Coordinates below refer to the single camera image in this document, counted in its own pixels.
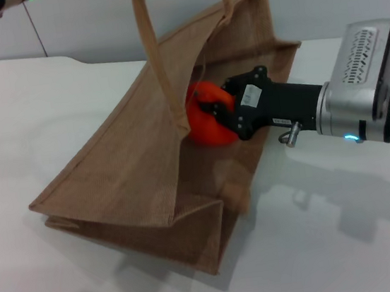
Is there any metal pin with ring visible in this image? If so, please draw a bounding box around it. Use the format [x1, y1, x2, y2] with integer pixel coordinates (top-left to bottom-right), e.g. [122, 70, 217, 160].
[276, 121, 305, 149]

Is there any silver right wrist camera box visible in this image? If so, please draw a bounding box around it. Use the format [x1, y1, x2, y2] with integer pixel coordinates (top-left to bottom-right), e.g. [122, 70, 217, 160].
[322, 18, 390, 126]

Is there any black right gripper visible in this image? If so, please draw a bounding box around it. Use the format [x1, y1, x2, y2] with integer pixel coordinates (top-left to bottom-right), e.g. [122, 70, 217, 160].
[196, 59, 329, 146]

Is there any brown jute handbag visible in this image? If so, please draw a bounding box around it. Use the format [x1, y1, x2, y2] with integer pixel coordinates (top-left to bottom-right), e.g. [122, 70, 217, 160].
[2, 0, 330, 292]

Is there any orange fruit with stem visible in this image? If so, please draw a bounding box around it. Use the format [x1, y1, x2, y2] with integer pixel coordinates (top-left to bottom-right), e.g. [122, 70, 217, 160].
[182, 77, 240, 150]

